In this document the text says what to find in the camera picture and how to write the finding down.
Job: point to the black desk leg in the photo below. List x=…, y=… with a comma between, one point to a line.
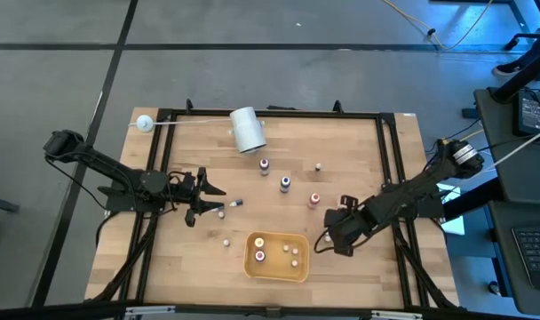
x=527, y=71

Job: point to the small grape purple bottle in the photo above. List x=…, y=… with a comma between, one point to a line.
x=226, y=242

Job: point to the black power adapter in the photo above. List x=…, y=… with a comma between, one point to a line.
x=529, y=113

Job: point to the black aluminium table frame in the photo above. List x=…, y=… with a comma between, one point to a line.
x=305, y=114

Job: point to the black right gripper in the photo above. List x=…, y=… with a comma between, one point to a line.
x=352, y=222

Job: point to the yellow plastic bin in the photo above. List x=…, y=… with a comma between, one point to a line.
x=276, y=271

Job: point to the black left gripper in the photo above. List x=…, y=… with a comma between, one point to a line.
x=188, y=191

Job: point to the red food coloring bottle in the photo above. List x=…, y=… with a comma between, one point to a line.
x=314, y=198

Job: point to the small dark dropper bottle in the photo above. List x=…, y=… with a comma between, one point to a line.
x=237, y=203

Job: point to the blue food coloring bottle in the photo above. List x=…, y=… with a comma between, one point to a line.
x=285, y=182

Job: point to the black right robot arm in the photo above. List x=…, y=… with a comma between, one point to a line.
x=412, y=191

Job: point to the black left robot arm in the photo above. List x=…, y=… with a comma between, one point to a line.
x=97, y=160

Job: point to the black caster wheel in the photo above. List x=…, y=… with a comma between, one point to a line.
x=494, y=288

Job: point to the white round puck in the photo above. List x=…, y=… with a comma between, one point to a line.
x=145, y=123

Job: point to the pink food coloring bottle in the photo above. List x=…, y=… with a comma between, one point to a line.
x=259, y=256

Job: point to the white rod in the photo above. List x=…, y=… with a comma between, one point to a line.
x=190, y=121

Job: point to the black frame bracket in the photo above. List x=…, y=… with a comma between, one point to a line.
x=281, y=107

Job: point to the black rig beam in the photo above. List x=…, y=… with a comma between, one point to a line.
x=270, y=312

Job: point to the white cylinder roll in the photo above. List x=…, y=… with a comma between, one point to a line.
x=248, y=131

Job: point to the black desk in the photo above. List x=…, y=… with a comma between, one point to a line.
x=518, y=178
x=505, y=266

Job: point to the person's shoe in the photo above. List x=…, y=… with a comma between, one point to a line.
x=505, y=69

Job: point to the yellow food coloring bottle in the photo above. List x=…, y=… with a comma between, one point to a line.
x=259, y=242

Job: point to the purple food coloring bottle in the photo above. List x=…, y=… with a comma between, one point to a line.
x=264, y=164

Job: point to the black keyboard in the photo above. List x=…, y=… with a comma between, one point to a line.
x=538, y=253

